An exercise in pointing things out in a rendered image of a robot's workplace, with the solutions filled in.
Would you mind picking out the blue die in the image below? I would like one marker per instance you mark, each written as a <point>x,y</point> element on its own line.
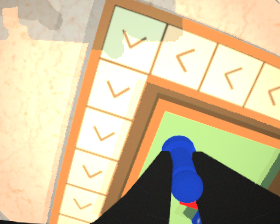
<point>196,219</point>

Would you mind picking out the white board game track with orange border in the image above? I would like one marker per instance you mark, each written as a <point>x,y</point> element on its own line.
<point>154,84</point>

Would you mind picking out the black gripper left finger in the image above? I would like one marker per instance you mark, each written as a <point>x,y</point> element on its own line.
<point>149,199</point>

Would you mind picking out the red die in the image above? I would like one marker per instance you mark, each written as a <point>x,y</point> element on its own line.
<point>193,204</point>

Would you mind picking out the blue pawn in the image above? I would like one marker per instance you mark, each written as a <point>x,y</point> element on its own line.
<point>187,187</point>

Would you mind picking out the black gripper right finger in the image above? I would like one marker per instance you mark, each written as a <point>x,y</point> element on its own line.
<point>230,198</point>

